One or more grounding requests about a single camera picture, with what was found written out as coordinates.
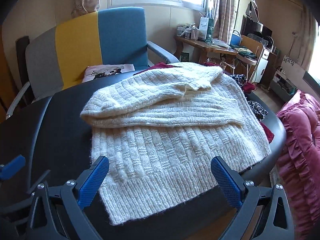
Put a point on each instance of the white cabinet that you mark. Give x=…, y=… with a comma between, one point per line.
x=262, y=65

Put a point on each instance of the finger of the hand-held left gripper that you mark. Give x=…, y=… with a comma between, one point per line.
x=13, y=163
x=40, y=179

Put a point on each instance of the wooden desk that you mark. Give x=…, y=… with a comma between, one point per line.
x=207, y=46

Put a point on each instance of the leopard print garment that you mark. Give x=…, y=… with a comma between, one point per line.
x=257, y=108

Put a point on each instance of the white leaf print bag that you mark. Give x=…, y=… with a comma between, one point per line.
x=293, y=66

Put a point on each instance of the grey storage crate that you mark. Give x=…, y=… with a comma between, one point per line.
x=282, y=87

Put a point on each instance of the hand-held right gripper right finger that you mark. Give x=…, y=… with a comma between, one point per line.
x=226, y=185

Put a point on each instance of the green cloth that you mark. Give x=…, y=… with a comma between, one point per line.
x=246, y=51

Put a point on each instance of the black appliance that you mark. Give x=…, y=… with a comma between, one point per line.
x=252, y=27

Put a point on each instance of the white knit sweater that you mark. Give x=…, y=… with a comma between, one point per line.
x=162, y=155

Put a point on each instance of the pink ruffled quilt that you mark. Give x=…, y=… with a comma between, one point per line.
x=300, y=155

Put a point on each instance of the wooden wardrobe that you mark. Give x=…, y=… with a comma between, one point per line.
x=6, y=80

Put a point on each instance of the wooden folding chair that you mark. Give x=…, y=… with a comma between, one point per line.
x=250, y=43

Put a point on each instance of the beige curtain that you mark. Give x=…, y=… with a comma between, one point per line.
x=307, y=37

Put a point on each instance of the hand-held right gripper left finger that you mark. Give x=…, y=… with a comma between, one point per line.
x=93, y=182

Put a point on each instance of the dark red garment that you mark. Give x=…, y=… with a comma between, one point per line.
x=268, y=132

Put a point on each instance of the pink printed cushion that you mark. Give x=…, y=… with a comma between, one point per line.
x=100, y=71

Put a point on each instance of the green white paper bag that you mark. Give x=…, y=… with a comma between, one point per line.
x=206, y=28

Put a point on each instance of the grey yellow blue armchair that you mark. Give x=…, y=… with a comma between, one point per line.
x=75, y=45

